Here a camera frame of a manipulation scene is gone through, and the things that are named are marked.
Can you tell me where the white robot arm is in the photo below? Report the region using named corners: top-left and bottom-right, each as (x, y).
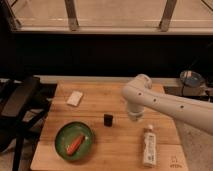
top-left (122, 74), bottom-right (213, 135)

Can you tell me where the black eraser block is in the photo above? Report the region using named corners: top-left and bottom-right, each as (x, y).
top-left (104, 114), bottom-right (113, 127)

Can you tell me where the white sponge block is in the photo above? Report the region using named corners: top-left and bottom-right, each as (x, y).
top-left (67, 91), bottom-right (83, 106)

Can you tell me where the green bowl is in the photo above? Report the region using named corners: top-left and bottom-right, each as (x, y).
top-left (54, 121), bottom-right (94, 162)

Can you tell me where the white plastic bottle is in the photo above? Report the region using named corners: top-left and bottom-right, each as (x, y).
top-left (143, 125), bottom-right (157, 167)

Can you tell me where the orange carrot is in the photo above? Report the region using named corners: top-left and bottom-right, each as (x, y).
top-left (66, 135), bottom-right (85, 155)

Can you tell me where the round metal dish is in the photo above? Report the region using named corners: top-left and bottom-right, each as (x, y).
top-left (180, 70), bottom-right (204, 87)

